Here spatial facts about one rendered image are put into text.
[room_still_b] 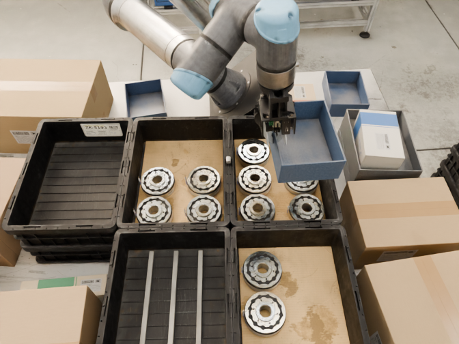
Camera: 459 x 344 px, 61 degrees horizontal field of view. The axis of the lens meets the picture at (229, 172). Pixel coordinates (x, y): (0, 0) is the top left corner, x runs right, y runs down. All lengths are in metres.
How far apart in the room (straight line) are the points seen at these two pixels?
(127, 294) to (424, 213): 0.86
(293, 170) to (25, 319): 0.71
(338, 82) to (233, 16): 1.08
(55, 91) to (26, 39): 2.06
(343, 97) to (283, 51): 1.03
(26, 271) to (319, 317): 0.87
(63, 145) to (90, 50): 1.89
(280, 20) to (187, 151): 0.72
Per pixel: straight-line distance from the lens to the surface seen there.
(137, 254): 1.13
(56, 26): 3.60
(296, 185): 1.19
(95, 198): 1.25
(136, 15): 0.94
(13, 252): 1.37
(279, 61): 0.71
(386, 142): 1.33
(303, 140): 1.01
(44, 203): 1.30
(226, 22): 0.75
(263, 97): 0.84
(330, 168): 0.92
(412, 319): 1.05
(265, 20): 0.67
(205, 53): 0.74
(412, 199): 1.26
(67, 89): 1.50
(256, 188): 1.17
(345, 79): 1.77
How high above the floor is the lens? 1.83
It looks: 54 degrees down
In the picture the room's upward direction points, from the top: straight up
